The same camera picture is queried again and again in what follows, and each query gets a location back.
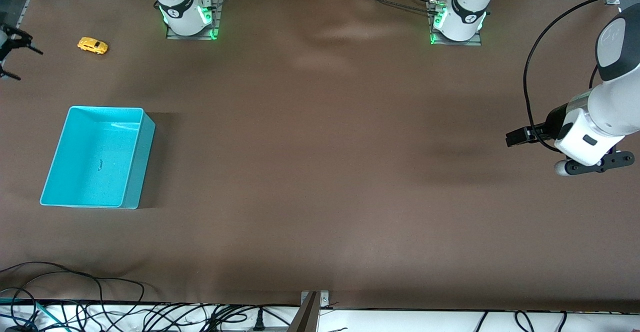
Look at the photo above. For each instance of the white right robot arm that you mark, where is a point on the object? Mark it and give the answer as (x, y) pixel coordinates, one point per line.
(177, 7)

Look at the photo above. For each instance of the turquoise plastic bin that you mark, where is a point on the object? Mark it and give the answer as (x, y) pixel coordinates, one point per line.
(90, 162)

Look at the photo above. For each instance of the brown table cloth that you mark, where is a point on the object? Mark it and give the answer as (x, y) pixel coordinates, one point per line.
(320, 172)

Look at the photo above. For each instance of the black power plug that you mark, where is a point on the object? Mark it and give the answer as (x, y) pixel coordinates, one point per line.
(258, 322)

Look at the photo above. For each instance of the yellow beetle toy car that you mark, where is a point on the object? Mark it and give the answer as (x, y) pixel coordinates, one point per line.
(92, 45)

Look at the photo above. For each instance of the grey power strip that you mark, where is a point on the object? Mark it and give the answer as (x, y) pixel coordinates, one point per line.
(235, 329)

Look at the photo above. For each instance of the grey metal camera post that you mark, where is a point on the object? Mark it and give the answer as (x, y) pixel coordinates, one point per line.
(305, 319)

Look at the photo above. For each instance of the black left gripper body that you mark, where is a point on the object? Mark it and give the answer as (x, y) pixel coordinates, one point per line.
(551, 122)

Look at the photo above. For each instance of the metal bracket plate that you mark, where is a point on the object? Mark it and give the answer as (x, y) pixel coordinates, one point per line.
(324, 299)

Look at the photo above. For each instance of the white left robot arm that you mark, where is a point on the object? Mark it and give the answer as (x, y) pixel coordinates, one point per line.
(615, 102)

